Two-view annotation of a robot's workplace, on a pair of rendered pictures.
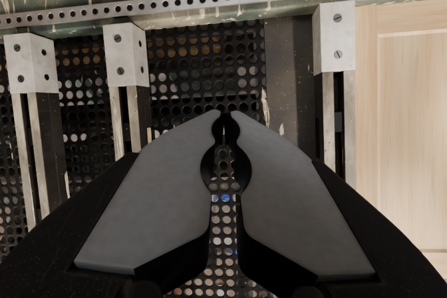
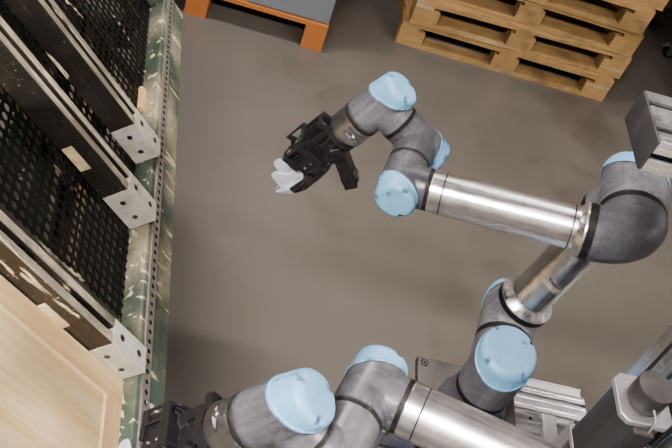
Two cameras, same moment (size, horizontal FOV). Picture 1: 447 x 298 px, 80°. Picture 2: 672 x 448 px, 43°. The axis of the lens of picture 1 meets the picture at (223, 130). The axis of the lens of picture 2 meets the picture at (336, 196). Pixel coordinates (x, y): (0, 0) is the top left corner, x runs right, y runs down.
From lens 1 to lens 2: 1.70 m
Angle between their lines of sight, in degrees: 77
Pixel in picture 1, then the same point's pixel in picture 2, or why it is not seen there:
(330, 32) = (133, 342)
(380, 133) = (47, 347)
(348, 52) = (122, 346)
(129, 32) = (151, 214)
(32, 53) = (149, 145)
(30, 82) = (139, 126)
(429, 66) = (80, 422)
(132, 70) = (135, 194)
